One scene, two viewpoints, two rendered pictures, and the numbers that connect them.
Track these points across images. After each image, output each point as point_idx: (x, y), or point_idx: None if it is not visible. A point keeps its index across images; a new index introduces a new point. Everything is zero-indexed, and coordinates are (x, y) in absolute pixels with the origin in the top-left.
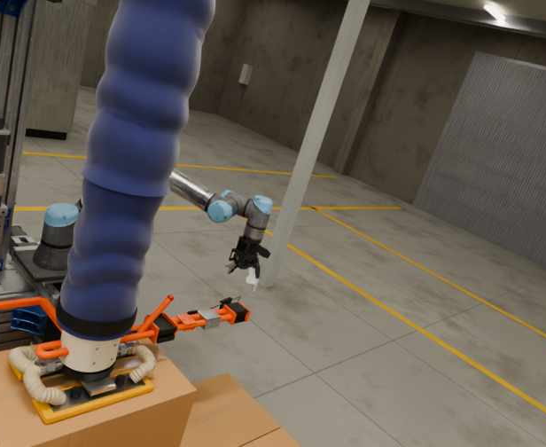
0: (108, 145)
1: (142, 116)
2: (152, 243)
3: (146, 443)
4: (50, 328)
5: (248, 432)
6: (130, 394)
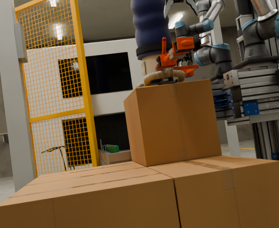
0: None
1: None
2: (141, 6)
3: (135, 121)
4: (233, 98)
5: (174, 172)
6: None
